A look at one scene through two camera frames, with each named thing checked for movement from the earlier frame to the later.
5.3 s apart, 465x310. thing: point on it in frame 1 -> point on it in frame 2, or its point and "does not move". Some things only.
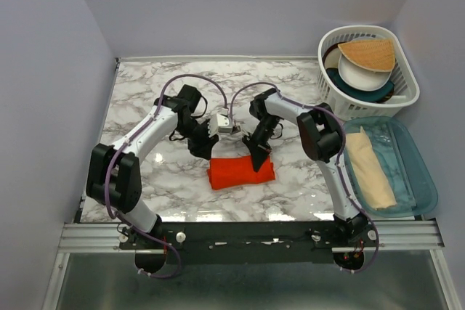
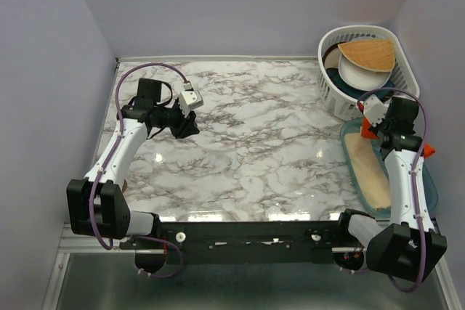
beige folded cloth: (370, 172) does not move
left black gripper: (203, 147) -> (186, 127)
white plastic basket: (405, 82) does not move
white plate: (362, 78) does not move
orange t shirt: (230, 170) -> (366, 127)
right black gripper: (260, 150) -> (378, 125)
